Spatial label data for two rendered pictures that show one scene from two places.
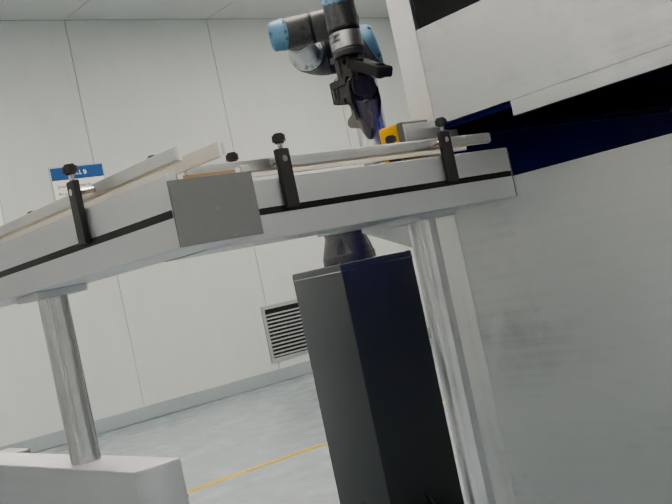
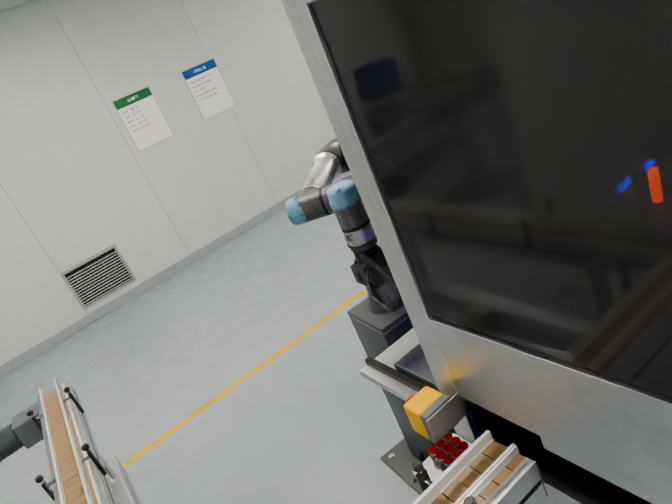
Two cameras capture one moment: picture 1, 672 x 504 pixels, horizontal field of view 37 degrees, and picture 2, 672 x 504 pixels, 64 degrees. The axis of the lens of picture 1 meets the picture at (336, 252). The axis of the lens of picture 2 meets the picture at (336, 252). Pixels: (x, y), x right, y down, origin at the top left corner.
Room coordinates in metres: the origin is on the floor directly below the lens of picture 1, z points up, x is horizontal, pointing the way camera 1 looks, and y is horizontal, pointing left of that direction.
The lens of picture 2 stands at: (1.12, -0.35, 1.77)
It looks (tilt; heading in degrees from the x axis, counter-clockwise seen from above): 22 degrees down; 13
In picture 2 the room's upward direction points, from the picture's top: 24 degrees counter-clockwise
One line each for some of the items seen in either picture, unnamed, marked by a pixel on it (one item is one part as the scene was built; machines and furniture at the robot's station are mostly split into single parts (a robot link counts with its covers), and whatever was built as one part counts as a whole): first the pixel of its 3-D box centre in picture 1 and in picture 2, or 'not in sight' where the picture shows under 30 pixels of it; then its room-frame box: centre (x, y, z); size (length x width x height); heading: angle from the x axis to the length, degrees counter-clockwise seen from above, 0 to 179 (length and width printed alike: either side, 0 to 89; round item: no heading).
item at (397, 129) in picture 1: (405, 142); (430, 413); (2.01, -0.18, 1.00); 0.08 x 0.07 x 0.07; 39
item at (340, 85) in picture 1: (351, 77); (369, 260); (2.36, -0.12, 1.21); 0.09 x 0.08 x 0.12; 39
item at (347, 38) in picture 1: (345, 42); (358, 234); (2.35, -0.12, 1.29); 0.08 x 0.08 x 0.05
